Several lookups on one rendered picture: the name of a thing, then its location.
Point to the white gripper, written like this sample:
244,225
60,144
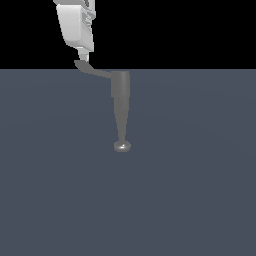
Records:
72,23

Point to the grey L-shaped hook tool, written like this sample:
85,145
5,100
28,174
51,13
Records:
120,100

